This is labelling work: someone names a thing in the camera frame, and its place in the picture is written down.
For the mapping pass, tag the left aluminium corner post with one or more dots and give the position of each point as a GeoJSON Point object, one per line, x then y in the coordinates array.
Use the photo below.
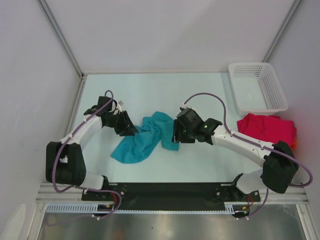
{"type": "Point", "coordinates": [47, 12]}

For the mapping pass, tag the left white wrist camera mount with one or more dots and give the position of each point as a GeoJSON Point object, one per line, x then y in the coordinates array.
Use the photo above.
{"type": "Point", "coordinates": [116, 107]}

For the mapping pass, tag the white slotted cable duct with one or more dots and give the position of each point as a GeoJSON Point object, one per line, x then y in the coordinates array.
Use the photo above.
{"type": "Point", "coordinates": [163, 206]}

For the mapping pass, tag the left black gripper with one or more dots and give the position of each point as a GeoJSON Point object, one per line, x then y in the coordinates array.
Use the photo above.
{"type": "Point", "coordinates": [127, 127]}

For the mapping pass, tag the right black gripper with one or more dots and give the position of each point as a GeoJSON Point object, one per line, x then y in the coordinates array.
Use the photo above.
{"type": "Point", "coordinates": [177, 135]}

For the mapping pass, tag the teal t shirt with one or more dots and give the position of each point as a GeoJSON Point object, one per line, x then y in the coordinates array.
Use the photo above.
{"type": "Point", "coordinates": [154, 130]}

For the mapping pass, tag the right aluminium corner post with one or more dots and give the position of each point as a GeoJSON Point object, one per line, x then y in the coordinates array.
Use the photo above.
{"type": "Point", "coordinates": [293, 10]}

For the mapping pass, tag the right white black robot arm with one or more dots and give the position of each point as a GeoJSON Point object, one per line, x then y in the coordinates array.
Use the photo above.
{"type": "Point", "coordinates": [276, 167]}

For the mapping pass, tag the folded red t shirt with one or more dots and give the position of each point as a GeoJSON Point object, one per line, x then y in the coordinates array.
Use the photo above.
{"type": "Point", "coordinates": [268, 128]}

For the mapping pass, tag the white plastic perforated basket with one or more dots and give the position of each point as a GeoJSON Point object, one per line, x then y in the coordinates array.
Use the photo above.
{"type": "Point", "coordinates": [256, 89]}

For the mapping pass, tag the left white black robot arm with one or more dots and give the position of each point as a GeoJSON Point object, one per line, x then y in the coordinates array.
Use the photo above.
{"type": "Point", "coordinates": [64, 160]}

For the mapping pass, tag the folded orange t shirt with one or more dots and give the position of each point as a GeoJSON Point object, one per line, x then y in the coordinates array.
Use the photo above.
{"type": "Point", "coordinates": [293, 145]}

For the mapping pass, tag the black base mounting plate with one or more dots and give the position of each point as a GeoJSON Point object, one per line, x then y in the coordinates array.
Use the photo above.
{"type": "Point", "coordinates": [189, 192]}

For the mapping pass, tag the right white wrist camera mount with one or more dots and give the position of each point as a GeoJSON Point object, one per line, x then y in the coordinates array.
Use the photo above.
{"type": "Point", "coordinates": [184, 106]}

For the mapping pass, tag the aluminium corner post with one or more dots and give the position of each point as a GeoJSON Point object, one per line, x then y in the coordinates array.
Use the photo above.
{"type": "Point", "coordinates": [47, 12]}
{"type": "Point", "coordinates": [293, 10]}

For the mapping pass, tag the aluminium frame rail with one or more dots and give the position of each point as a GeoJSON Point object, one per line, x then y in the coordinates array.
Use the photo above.
{"type": "Point", "coordinates": [47, 194]}

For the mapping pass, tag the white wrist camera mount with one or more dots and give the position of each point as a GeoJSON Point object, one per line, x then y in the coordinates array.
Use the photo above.
{"type": "Point", "coordinates": [184, 106]}
{"type": "Point", "coordinates": [116, 107]}

